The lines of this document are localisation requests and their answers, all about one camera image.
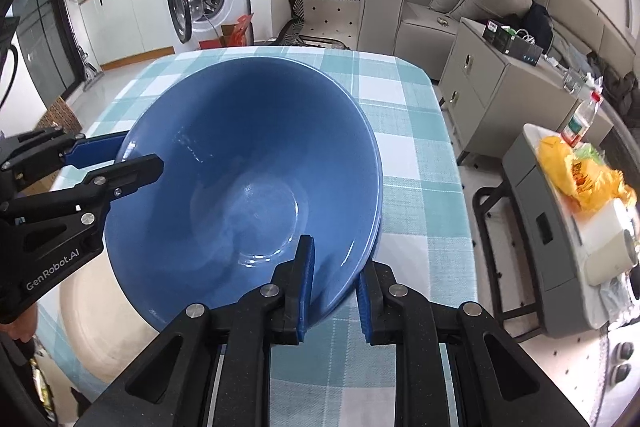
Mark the yellow plastic bag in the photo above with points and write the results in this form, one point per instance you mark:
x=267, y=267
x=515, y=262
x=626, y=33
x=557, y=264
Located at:
x=580, y=177

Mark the grey side cabinet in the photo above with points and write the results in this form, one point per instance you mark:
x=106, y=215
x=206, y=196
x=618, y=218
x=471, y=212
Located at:
x=490, y=92

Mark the black metal frame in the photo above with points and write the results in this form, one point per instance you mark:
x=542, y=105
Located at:
x=482, y=207

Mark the clear bottle red cap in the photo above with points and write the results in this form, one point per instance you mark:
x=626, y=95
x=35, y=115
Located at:
x=580, y=122

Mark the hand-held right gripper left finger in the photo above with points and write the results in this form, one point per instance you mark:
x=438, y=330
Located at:
x=306, y=297

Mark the white kitchen base cabinet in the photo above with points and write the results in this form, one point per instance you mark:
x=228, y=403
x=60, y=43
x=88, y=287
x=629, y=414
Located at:
x=130, y=17

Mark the floor mop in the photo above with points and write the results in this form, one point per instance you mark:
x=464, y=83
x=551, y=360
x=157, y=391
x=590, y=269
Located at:
x=90, y=72

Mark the beige round plate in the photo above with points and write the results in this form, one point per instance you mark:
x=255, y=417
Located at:
x=95, y=337

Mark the black white patterned cushion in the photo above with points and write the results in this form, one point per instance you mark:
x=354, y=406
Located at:
x=330, y=19

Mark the black bag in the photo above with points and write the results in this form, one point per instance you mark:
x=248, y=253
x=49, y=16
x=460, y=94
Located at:
x=539, y=24

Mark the black box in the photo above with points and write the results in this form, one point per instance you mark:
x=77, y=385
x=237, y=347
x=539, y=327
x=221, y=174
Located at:
x=510, y=42

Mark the brown patterned box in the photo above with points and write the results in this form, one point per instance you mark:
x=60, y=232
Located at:
x=62, y=117

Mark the dark jacket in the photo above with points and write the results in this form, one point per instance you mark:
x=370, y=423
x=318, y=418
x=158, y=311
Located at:
x=625, y=92

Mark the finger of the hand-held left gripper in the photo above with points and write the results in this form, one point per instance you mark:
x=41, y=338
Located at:
x=135, y=174
x=95, y=149

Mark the grey sofa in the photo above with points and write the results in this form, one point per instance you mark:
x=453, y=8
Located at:
x=380, y=12

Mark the red open carton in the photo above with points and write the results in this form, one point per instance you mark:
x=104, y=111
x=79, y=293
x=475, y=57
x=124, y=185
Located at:
x=232, y=34

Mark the dark glass door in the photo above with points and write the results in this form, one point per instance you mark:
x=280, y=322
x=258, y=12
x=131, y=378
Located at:
x=45, y=27

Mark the grey storage unit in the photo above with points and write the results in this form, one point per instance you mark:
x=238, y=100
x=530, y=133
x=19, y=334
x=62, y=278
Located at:
x=540, y=237

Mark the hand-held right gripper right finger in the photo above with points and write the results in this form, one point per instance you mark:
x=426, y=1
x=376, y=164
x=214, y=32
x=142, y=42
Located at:
x=366, y=312

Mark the person's left hand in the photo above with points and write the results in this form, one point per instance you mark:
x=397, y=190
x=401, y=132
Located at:
x=25, y=326

